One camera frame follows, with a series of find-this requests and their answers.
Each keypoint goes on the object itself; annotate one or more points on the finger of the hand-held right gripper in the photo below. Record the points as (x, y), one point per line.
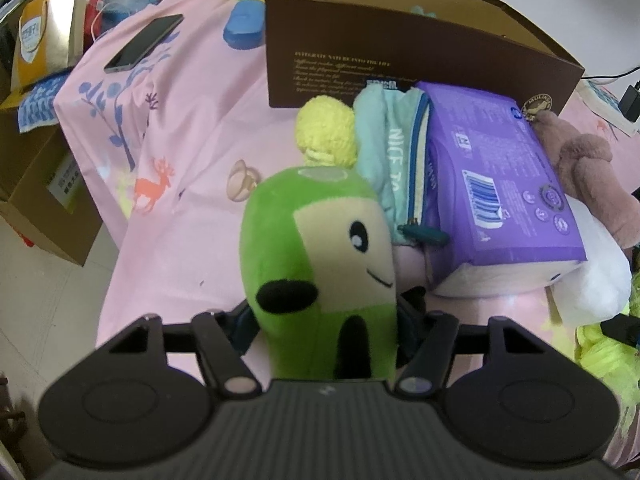
(622, 329)

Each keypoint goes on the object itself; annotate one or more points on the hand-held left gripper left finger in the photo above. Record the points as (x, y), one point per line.
(239, 332)

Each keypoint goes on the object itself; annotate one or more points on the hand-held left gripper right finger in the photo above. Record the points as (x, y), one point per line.
(407, 332)

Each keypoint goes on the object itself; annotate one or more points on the green plush toy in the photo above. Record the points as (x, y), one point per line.
(290, 220)

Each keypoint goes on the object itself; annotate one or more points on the mauve plush toy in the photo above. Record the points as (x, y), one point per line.
(585, 160)

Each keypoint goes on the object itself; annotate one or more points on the purple tissue pack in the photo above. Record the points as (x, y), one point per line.
(500, 160)

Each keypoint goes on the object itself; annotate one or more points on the light blue pencil case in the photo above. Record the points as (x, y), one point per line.
(380, 130)

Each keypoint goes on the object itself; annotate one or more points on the yellow knitted toy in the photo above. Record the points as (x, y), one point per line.
(325, 125)

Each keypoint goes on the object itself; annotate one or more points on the brown cardboard box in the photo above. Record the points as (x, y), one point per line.
(325, 35)

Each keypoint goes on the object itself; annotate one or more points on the blue soft block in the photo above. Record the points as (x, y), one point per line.
(242, 22)

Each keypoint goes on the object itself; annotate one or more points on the neon green fluffy cloth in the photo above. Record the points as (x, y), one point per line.
(600, 365)

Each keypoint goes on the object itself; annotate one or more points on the white plastic bag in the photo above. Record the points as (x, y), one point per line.
(595, 270)

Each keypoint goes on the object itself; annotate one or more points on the pink printed bedsheet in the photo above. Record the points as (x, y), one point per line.
(200, 110)

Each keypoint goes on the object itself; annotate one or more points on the black charger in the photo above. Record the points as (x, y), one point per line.
(631, 102)

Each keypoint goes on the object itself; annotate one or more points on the white power strip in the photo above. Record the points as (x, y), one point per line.
(600, 100)

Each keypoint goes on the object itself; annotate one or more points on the plain cardboard carton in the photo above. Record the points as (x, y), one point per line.
(50, 200)

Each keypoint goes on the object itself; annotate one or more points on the blue patterned cloth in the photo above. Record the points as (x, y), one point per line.
(40, 102)

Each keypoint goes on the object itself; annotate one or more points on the dark smartphone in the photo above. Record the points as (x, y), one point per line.
(142, 42)

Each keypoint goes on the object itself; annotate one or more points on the red cloth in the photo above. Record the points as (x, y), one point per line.
(95, 15)

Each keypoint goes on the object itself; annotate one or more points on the yellow paper bag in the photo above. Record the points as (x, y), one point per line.
(37, 35)

